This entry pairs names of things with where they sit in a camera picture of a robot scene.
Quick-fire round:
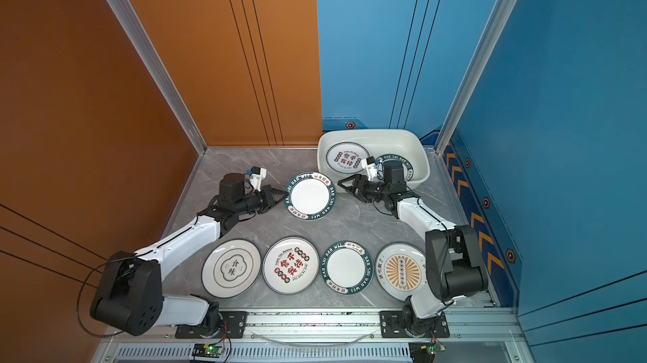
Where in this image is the white red text plate back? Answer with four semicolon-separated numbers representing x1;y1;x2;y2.
325;142;369;175

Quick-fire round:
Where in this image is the orange sunburst plate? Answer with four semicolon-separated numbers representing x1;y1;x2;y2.
376;243;427;302

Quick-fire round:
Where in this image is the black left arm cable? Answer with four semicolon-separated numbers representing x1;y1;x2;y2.
76;256;137;338

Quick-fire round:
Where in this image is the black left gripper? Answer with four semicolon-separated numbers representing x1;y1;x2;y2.
235;186;289;219

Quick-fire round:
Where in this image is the aluminium corner post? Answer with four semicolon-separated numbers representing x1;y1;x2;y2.
106;0;207;156
434;0;518;156

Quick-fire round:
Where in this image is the white red text plate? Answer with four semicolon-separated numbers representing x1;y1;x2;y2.
325;142;369;175
262;237;319;296

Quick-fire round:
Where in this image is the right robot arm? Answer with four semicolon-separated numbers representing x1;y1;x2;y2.
338;161;490;324

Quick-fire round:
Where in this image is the white plastic bin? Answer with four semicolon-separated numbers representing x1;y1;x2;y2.
317;129;431;189

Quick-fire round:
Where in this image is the green circuit board left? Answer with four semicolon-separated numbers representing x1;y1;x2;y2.
191;343;227;362

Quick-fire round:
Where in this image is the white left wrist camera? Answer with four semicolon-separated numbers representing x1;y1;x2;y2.
246;167;267;192

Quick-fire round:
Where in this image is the green rim plate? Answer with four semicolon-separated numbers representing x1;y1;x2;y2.
320;241;374;296
285;172;336;221
375;154;414;182

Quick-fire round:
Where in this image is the green rim plate front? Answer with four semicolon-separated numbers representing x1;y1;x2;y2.
320;241;374;296

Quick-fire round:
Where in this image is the circuit board right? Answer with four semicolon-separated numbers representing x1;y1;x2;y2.
409;342;446;363

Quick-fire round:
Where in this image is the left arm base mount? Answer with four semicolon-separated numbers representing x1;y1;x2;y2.
175;311;248;340

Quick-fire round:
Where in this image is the white flower outline plate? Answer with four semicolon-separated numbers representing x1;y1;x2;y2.
202;239;261;299

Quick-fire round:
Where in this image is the aluminium corner post right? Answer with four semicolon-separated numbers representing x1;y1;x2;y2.
434;0;518;156

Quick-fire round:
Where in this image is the aluminium front rail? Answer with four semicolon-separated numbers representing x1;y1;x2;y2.
100;306;527;344

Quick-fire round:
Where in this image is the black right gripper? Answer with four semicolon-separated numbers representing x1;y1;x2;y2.
339;175;391;203

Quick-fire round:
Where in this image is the white red text plate front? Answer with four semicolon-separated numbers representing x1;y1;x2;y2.
262;237;319;296

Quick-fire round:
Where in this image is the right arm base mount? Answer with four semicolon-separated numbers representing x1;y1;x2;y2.
379;311;451;339

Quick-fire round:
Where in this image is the aluminium corner post left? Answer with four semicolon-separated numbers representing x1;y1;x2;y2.
106;0;207;156

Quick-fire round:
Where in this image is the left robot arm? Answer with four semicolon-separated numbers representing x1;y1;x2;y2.
89;167;286;338

